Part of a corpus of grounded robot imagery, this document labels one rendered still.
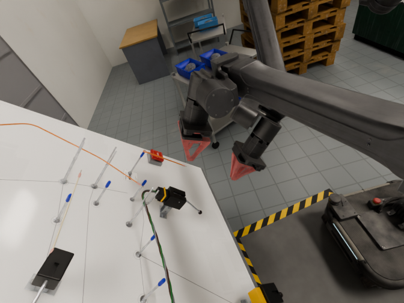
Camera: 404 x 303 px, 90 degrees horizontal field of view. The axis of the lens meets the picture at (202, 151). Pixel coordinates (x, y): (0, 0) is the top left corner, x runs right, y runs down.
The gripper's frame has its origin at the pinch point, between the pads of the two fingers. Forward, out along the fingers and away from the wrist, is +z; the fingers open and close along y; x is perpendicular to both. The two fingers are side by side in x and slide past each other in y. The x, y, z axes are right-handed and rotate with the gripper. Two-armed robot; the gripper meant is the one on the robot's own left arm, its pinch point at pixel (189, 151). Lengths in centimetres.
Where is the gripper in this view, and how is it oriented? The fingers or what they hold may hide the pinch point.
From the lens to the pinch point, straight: 52.8
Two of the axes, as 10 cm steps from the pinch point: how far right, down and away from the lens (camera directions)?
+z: -2.0, 8.2, 5.3
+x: 9.6, 0.6, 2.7
